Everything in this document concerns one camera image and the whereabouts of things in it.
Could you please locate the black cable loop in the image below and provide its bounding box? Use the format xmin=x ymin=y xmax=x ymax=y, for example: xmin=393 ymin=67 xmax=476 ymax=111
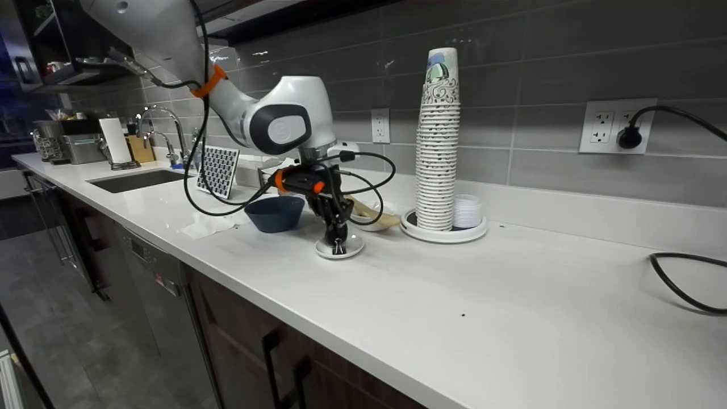
xmin=648 ymin=250 xmax=727 ymax=317

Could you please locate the small white plate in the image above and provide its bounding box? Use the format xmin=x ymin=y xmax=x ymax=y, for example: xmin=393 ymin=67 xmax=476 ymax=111
xmin=313 ymin=233 xmax=368 ymax=264

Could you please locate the silver countertop appliance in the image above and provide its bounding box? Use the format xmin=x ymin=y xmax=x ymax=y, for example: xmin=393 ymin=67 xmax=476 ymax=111
xmin=30 ymin=111 xmax=109 ymax=166

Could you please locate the short white cup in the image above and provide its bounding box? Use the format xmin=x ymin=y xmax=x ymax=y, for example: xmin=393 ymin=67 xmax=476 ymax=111
xmin=451 ymin=198 xmax=486 ymax=232

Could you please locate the white bowl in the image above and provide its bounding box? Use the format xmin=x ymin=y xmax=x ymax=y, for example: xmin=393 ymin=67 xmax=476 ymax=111
xmin=350 ymin=202 xmax=402 ymax=233

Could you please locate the white wall outlet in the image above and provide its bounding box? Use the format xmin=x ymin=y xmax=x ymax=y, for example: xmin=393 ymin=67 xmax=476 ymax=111
xmin=577 ymin=97 xmax=658 ymax=159

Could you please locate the tall stack of paper cups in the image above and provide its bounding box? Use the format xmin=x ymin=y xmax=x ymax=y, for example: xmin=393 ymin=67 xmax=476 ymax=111
xmin=414 ymin=44 xmax=464 ymax=233

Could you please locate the white upright board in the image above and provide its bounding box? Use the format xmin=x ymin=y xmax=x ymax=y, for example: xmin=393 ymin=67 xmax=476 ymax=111
xmin=96 ymin=113 xmax=135 ymax=169

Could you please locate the steel sink basin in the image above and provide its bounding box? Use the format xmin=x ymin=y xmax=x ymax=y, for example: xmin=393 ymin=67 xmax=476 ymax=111
xmin=87 ymin=168 xmax=196 ymax=194

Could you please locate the brown wooden cabinet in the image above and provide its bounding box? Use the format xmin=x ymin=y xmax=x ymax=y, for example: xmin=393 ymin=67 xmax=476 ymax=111
xmin=188 ymin=270 xmax=426 ymax=409

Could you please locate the white round tray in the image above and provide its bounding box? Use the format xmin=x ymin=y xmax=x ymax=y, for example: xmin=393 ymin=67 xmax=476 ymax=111
xmin=398 ymin=206 xmax=490 ymax=245

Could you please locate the silver dishwasher front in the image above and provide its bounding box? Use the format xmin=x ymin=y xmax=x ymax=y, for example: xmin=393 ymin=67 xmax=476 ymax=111
xmin=105 ymin=225 xmax=222 ymax=409

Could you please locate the patterned square trivet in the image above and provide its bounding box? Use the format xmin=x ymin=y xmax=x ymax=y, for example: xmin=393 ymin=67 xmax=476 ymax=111
xmin=197 ymin=142 xmax=240 ymax=202

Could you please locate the chrome faucet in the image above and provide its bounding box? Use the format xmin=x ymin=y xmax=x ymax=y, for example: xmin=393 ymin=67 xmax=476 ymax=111
xmin=133 ymin=102 xmax=190 ymax=169

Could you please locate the black cabinet handle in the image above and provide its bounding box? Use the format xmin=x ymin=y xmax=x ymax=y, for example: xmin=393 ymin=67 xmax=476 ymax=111
xmin=258 ymin=330 xmax=283 ymax=409

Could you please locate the black plug with cable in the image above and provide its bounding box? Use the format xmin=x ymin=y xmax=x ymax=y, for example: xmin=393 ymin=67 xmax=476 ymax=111
xmin=614 ymin=102 xmax=727 ymax=151

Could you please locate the blue bowl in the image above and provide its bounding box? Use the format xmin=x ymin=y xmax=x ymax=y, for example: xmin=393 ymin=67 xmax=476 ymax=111
xmin=243 ymin=194 xmax=307 ymax=233

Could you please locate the white striped object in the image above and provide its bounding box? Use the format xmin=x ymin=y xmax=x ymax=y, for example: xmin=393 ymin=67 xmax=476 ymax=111
xmin=0 ymin=347 xmax=22 ymax=409

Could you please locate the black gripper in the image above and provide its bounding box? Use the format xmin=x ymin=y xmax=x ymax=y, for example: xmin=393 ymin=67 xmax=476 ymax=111
xmin=290 ymin=157 xmax=359 ymax=250

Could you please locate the dark wall shelf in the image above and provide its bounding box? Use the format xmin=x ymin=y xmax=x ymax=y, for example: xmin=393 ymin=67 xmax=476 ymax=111
xmin=13 ymin=0 xmax=139 ymax=97

